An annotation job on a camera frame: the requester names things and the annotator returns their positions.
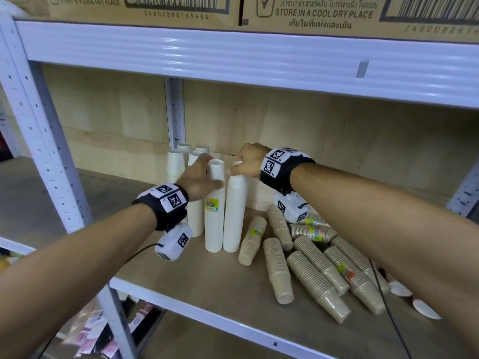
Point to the person's right hand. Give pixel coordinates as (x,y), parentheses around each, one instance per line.
(252,160)

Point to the person's left hand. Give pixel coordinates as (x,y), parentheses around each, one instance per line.
(194,183)

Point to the person's right fingers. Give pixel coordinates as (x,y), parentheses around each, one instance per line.
(236,170)

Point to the person's left thumb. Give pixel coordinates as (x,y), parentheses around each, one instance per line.
(215,187)

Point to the plain white cup sleeve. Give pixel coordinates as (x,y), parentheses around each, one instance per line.
(235,213)

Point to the white cup sleeve yellow label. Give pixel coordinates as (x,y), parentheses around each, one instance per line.
(214,228)

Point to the person's right forearm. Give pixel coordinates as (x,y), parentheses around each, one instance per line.
(374,220)

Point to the person's left forearm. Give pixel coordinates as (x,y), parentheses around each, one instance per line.
(75,265)

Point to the group of white cup stacks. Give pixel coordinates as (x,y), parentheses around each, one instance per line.
(176,164)

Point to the black marker wristband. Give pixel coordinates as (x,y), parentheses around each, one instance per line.
(164,207)
(284,171)

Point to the white metal shelf rack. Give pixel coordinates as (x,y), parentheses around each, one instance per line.
(224,52)

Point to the pile of brown cup stacks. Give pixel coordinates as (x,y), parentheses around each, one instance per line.
(318,269)

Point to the brown cardboard box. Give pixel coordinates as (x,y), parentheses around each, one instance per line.
(93,9)
(336,18)

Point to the pile of pink white packets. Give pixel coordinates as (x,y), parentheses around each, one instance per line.
(93,329)

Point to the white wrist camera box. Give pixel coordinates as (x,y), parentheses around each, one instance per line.
(174,242)
(292,207)

